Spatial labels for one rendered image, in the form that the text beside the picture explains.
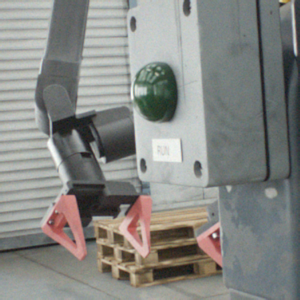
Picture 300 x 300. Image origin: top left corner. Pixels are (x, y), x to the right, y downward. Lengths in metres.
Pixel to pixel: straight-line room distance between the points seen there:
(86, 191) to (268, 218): 0.67
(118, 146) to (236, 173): 0.76
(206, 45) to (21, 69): 7.82
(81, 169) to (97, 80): 7.37
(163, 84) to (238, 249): 0.11
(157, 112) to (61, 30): 0.83
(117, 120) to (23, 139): 7.02
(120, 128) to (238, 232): 0.71
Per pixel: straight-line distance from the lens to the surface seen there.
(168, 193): 8.85
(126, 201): 1.08
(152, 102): 0.38
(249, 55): 0.37
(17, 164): 8.15
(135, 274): 6.00
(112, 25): 8.57
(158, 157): 0.40
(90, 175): 1.07
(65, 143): 1.11
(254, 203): 0.41
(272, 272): 0.41
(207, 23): 0.36
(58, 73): 1.16
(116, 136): 1.12
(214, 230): 0.66
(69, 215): 1.01
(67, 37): 1.20
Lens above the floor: 1.28
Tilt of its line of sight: 3 degrees down
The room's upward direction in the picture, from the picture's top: 4 degrees counter-clockwise
